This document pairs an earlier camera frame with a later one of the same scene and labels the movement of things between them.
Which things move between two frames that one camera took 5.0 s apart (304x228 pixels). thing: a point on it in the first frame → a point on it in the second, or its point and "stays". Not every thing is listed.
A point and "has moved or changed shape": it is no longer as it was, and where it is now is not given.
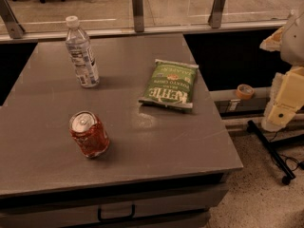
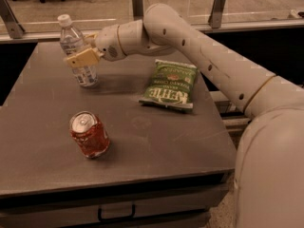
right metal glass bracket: x=215 y=17 stays
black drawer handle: x=133 y=213 stays
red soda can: x=89 y=133 stays
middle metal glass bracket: x=138 y=10 stays
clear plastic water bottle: x=78 y=44 has moved or changed shape
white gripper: x=294 y=45 → x=106 y=44
